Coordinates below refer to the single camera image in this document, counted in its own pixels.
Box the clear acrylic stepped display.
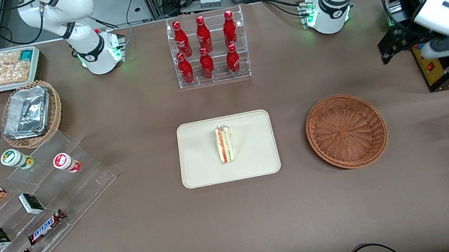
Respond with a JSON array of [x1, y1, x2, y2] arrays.
[[0, 124, 127, 252]]

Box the stacked aluminium foil trays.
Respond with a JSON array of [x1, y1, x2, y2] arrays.
[[0, 84, 55, 142]]

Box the clear acrylic bottle rack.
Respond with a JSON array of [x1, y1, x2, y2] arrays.
[[164, 4, 252, 90]]

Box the clear cracker packet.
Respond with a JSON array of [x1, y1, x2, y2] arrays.
[[0, 60, 35, 86], [0, 50, 23, 67]]

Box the red cola bottle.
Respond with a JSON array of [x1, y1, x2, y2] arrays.
[[194, 14, 214, 54], [198, 46, 216, 80], [172, 19, 193, 59], [221, 9, 240, 48], [176, 51, 195, 86], [224, 43, 242, 77]]

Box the brown wicker basket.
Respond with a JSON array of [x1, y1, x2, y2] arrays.
[[302, 89, 392, 175]]

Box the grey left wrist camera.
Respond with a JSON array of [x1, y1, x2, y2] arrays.
[[419, 41, 438, 62]]

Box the cream plastic tray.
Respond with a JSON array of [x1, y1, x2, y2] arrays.
[[174, 108, 283, 190]]

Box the white snack box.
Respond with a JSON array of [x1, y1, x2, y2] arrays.
[[0, 45, 46, 93]]

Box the green lid yogurt cup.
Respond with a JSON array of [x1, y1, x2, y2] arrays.
[[0, 146, 35, 173]]

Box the red lid yogurt cup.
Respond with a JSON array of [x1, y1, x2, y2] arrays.
[[52, 151, 82, 176]]

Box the light wicker basket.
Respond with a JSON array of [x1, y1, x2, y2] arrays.
[[0, 77, 67, 152]]

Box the triangular sandwich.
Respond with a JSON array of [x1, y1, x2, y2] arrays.
[[213, 124, 236, 165]]

